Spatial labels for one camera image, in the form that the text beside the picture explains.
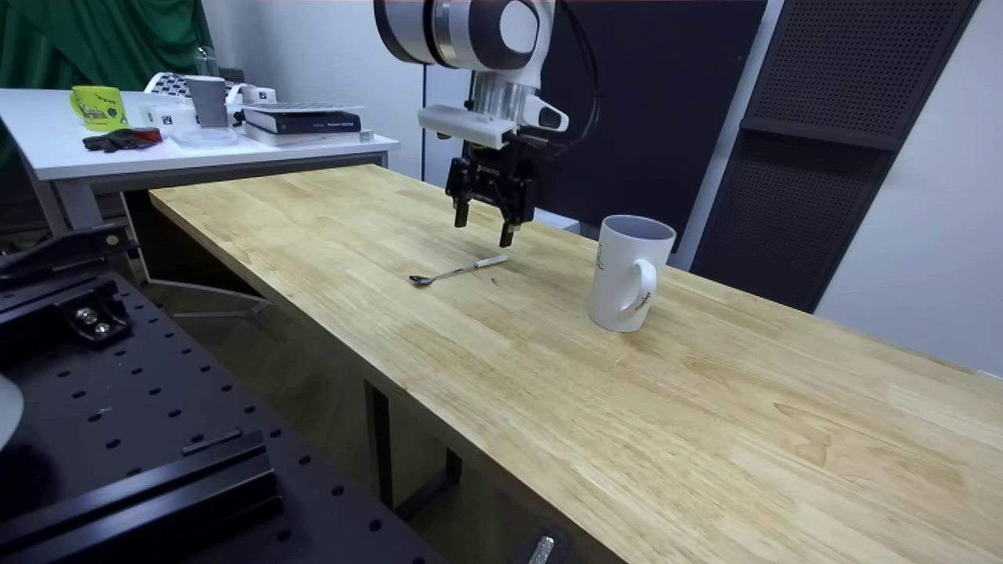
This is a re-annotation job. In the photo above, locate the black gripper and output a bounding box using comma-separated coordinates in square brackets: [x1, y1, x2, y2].
[445, 133, 543, 249]

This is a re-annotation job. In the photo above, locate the metal spoon with white handle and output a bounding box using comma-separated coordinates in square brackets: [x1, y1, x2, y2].
[407, 252, 513, 291]

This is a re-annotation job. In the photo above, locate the white ceramic mug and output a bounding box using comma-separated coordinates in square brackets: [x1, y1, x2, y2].
[586, 214, 681, 337]

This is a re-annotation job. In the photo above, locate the large black panel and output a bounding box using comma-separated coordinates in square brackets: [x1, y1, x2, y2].
[536, 0, 774, 259]

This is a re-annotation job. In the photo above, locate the small white device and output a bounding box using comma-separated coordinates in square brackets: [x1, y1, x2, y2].
[224, 81, 282, 111]

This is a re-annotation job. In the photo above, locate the white vertical pole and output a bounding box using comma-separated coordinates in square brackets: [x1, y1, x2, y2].
[671, 0, 790, 272]

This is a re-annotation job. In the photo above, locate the grey cup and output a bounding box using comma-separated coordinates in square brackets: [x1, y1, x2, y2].
[182, 72, 235, 131]

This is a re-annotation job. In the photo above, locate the white patterned box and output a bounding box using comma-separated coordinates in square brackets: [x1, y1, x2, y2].
[142, 68, 205, 140]

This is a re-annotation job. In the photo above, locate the dark perforated cabinet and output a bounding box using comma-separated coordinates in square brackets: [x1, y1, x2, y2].
[691, 0, 987, 316]

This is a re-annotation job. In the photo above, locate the black and red tool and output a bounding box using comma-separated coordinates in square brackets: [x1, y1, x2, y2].
[83, 124, 168, 157]

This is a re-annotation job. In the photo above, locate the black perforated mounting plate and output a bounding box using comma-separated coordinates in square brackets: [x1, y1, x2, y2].
[0, 265, 448, 564]

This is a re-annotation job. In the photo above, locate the yellow green packet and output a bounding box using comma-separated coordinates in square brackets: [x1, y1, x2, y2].
[70, 81, 133, 133]

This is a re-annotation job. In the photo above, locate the white side desk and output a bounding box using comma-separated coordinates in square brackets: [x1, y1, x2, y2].
[0, 83, 402, 237]

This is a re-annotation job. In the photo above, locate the green curtain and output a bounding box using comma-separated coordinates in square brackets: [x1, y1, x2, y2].
[0, 0, 217, 95]

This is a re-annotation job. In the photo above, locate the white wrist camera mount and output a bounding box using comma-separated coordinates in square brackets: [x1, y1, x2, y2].
[416, 95, 575, 151]

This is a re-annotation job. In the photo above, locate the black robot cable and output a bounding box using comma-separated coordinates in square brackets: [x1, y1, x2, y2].
[543, 0, 605, 159]

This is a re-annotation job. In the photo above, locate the black clamp bracket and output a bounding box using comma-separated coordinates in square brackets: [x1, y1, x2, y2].
[65, 301, 135, 346]

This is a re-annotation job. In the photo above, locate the black aluminium rail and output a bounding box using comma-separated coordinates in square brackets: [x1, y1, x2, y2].
[0, 430, 278, 558]

